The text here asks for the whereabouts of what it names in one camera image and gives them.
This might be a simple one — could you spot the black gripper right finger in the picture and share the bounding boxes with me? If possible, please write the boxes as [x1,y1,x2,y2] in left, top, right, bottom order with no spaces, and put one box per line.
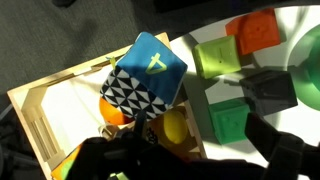
[245,113,320,180]

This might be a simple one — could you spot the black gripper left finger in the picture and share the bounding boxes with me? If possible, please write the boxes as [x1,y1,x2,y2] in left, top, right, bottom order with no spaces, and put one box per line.
[66,112,264,180]

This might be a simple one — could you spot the blue fabric dice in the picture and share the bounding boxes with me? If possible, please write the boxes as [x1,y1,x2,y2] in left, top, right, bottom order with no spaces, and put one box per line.
[100,32,188,121]

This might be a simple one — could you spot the wooden tray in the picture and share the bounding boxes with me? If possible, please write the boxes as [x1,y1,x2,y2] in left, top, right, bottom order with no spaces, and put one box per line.
[7,31,208,180]

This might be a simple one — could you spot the toy orange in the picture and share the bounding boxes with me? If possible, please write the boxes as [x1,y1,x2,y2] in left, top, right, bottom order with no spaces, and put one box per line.
[99,98,133,125]

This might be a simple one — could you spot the yellow toy lemon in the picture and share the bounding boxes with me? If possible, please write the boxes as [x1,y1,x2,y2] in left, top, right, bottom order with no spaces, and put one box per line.
[163,110,188,144]

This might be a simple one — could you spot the grey cube block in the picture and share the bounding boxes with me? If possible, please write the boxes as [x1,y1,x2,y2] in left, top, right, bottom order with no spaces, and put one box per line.
[239,70,298,116]

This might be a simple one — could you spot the dark green cube block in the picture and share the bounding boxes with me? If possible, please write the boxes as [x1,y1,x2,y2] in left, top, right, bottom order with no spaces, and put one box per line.
[208,99,250,144]

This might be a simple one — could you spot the green plastic bowl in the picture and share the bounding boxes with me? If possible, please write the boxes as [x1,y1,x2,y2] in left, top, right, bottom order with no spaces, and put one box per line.
[288,25,320,110]

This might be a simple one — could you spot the lime green cube block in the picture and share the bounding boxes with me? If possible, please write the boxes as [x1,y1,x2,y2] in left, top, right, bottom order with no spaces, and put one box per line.
[192,35,241,79]

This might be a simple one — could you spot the orange cube block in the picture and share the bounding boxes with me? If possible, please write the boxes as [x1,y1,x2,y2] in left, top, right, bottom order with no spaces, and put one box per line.
[225,8,281,55]

